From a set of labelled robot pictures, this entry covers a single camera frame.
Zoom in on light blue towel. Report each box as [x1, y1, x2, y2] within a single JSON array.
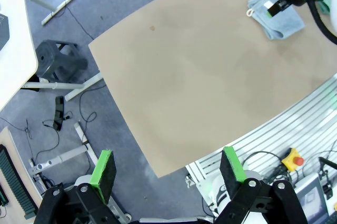
[[246, 0, 306, 41]]

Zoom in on white table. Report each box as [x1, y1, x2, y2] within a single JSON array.
[[0, 0, 103, 111]]

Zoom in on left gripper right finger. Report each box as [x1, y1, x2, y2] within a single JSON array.
[[214, 147, 309, 224]]

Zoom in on grey perforated plastic basket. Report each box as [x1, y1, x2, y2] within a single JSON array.
[[0, 13, 11, 51]]

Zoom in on yellow emergency stop button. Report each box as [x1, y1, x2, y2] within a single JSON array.
[[281, 148, 305, 172]]

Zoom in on dark green ribbed rack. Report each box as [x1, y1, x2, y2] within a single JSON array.
[[0, 143, 38, 220]]

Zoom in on light wooden board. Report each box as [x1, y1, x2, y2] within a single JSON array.
[[0, 126, 44, 224]]

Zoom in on aluminium profile rail base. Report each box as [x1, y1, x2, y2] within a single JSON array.
[[185, 72, 337, 196]]

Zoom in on white table leg frame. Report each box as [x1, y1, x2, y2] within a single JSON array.
[[28, 122, 132, 222]]

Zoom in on dark grey plastic stool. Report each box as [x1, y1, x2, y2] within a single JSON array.
[[35, 40, 88, 82]]

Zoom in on black foot pedal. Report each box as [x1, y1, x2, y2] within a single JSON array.
[[53, 95, 65, 132]]

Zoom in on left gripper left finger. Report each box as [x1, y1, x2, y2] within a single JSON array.
[[34, 150, 119, 224]]

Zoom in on black clamp mount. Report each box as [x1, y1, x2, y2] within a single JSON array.
[[318, 156, 337, 201]]

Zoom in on thin black floor cable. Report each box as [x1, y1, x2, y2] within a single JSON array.
[[39, 0, 95, 41]]

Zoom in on grey screen device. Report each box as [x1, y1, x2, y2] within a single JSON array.
[[293, 173, 331, 224]]

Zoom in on black right arm cable sleeve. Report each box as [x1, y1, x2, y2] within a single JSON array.
[[306, 0, 337, 46]]

